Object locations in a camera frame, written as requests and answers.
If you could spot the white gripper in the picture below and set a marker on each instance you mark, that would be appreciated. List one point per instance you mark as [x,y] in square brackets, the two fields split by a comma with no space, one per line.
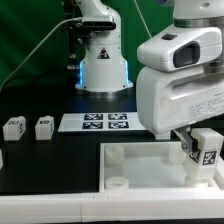
[179,85]

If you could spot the white square tabletop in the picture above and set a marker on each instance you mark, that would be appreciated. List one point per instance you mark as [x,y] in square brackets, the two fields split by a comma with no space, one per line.
[145,167]

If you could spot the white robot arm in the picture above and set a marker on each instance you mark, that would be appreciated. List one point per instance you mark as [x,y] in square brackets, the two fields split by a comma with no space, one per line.
[103,71]

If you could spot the white sheet with tags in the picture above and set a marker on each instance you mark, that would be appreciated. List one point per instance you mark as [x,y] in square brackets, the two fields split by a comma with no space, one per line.
[87,122]

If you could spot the green backdrop curtain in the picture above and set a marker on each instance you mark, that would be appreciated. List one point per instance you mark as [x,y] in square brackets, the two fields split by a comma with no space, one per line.
[31,46]

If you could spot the white block left edge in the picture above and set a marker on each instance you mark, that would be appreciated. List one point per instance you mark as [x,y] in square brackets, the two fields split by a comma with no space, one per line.
[1,160]

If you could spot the white obstacle wall front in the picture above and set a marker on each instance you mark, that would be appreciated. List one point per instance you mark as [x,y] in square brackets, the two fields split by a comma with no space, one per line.
[113,206]

